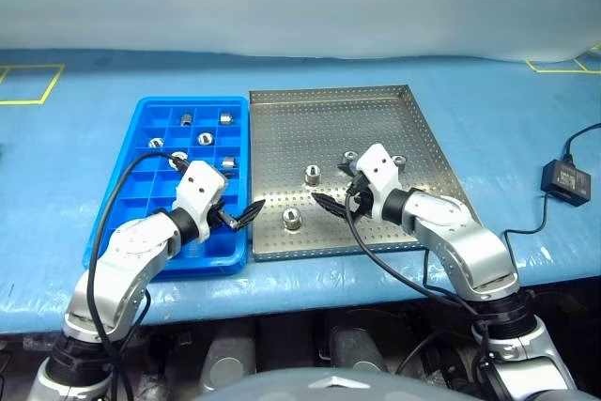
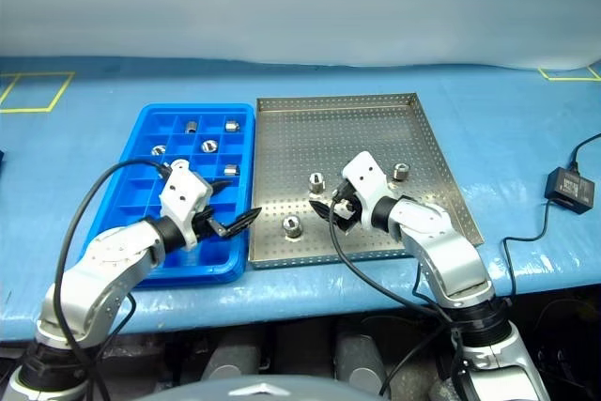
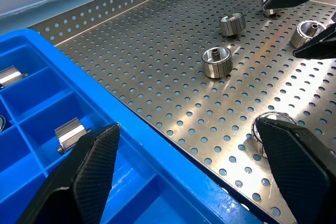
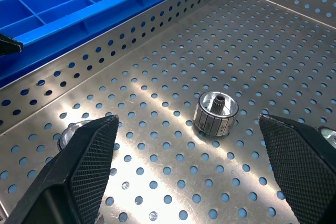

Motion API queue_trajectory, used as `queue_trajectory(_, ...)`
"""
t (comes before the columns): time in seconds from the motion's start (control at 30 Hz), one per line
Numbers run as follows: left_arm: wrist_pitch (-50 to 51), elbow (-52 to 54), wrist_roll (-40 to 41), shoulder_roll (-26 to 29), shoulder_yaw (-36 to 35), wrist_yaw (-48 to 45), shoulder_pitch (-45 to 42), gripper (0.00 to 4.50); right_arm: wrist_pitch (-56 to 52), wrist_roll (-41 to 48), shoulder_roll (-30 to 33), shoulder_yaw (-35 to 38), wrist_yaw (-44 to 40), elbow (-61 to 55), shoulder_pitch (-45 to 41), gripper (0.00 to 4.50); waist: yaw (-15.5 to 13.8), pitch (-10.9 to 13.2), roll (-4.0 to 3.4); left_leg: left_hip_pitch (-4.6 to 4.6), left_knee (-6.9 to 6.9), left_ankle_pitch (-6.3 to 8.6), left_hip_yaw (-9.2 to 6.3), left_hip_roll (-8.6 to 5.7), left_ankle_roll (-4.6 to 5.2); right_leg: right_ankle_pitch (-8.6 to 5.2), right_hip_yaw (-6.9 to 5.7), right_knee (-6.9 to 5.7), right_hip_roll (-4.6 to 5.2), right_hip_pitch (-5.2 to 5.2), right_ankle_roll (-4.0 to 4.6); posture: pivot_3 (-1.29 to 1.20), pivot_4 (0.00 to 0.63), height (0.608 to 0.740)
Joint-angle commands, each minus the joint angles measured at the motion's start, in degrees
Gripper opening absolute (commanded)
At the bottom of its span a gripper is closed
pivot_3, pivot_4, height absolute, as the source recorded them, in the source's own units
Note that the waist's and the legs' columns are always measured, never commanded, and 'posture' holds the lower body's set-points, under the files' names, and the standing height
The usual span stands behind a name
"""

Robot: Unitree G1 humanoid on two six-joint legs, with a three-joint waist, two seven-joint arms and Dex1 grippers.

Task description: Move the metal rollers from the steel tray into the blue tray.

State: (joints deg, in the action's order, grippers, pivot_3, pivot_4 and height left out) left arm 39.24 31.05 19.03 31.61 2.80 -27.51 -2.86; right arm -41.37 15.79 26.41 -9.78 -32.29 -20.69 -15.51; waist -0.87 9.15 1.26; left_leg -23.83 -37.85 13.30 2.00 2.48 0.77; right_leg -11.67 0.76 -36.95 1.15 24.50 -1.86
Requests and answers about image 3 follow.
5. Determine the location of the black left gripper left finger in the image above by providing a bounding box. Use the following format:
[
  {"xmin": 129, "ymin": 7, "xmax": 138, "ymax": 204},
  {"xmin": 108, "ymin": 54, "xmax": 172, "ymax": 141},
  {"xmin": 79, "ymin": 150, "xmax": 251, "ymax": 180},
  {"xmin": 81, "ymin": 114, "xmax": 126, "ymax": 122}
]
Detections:
[{"xmin": 15, "ymin": 123, "xmax": 121, "ymax": 224}]

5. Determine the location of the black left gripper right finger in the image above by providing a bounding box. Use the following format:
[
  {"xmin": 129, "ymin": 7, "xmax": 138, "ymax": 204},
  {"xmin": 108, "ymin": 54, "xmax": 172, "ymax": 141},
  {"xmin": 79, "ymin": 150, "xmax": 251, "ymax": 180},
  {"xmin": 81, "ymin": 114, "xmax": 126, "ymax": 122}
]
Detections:
[{"xmin": 255, "ymin": 118, "xmax": 336, "ymax": 224}]

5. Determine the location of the blue compartment tray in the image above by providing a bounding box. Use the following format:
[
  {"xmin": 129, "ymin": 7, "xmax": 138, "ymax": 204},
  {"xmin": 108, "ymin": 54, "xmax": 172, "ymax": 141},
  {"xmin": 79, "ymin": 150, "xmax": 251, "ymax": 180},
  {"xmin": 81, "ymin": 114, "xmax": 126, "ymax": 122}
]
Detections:
[{"xmin": 0, "ymin": 28, "xmax": 266, "ymax": 224}]

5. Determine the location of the perforated metal tray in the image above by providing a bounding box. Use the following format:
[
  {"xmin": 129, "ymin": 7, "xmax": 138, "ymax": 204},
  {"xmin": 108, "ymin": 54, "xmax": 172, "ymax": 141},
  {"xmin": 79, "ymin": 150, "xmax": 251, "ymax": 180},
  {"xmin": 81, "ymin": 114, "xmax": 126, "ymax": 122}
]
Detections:
[{"xmin": 27, "ymin": 0, "xmax": 336, "ymax": 224}]

